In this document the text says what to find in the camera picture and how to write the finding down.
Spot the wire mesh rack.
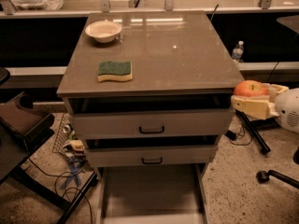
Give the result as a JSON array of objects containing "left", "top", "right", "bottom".
[{"left": 52, "top": 113, "right": 72, "bottom": 155}]

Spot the black chair caster leg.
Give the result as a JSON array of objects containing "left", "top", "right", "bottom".
[{"left": 256, "top": 170, "right": 299, "bottom": 189}]

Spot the middle grey drawer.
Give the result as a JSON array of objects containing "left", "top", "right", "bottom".
[{"left": 86, "top": 146, "right": 218, "bottom": 167}]

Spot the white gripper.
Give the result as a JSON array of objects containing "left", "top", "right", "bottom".
[{"left": 231, "top": 83, "right": 299, "bottom": 133}]

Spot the black metal stand leg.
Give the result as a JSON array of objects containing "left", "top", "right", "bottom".
[{"left": 235, "top": 111, "right": 271, "bottom": 155}]

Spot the green yellow sponge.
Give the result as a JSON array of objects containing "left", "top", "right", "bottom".
[{"left": 97, "top": 61, "right": 133, "bottom": 82}]

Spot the black floor cable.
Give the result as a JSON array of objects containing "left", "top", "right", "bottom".
[{"left": 27, "top": 157, "right": 94, "bottom": 224}]

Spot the grey drawer cabinet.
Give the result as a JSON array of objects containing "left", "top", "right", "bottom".
[{"left": 56, "top": 10, "right": 245, "bottom": 224}]

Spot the dark brown side table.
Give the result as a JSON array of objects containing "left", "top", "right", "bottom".
[{"left": 0, "top": 92, "right": 97, "bottom": 224}]

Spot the clear plastic water bottle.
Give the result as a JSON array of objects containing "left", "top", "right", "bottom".
[{"left": 232, "top": 41, "right": 244, "bottom": 63}]

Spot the top grey drawer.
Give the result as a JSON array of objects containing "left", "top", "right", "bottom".
[{"left": 70, "top": 109, "right": 234, "bottom": 139}]

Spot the white bowl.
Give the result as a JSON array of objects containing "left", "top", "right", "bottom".
[{"left": 85, "top": 21, "right": 122, "bottom": 43}]

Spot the grey drawer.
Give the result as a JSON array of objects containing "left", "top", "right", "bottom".
[
  {"left": 86, "top": 146, "right": 218, "bottom": 167},
  {"left": 70, "top": 109, "right": 234, "bottom": 139}
]

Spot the open bottom drawer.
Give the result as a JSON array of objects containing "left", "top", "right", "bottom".
[{"left": 96, "top": 164, "right": 210, "bottom": 224}]

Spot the red apple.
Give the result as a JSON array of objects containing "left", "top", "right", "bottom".
[{"left": 234, "top": 80, "right": 268, "bottom": 97}]

